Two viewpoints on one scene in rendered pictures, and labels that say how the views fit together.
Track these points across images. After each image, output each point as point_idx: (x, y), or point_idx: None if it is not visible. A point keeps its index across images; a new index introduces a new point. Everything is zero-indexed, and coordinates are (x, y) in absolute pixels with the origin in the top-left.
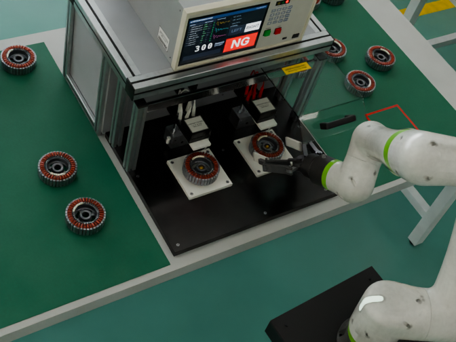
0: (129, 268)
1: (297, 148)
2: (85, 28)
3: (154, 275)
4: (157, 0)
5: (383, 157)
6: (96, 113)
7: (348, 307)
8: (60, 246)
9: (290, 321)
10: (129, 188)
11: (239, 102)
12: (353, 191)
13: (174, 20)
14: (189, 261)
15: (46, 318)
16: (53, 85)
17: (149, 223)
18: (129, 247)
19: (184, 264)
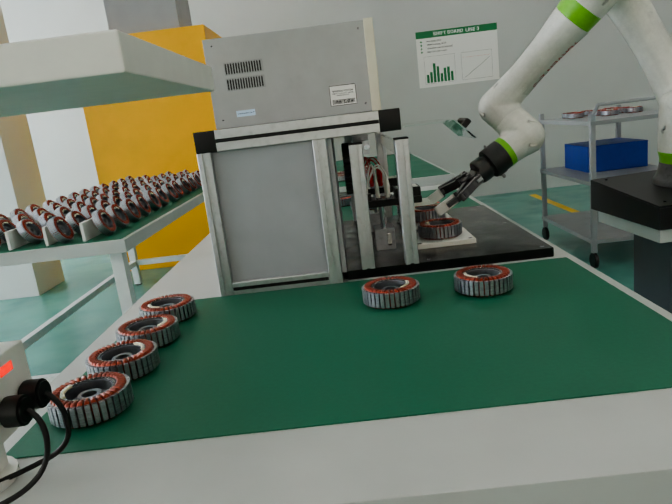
0: (571, 271)
1: (439, 197)
2: (250, 162)
3: (582, 263)
4: (311, 60)
5: (571, 26)
6: (328, 251)
7: (639, 185)
8: (528, 301)
9: (659, 200)
10: (439, 271)
11: (352, 229)
12: (540, 126)
13: (352, 50)
14: (562, 251)
15: (667, 311)
16: (233, 300)
17: (499, 264)
18: (536, 271)
19: (567, 253)
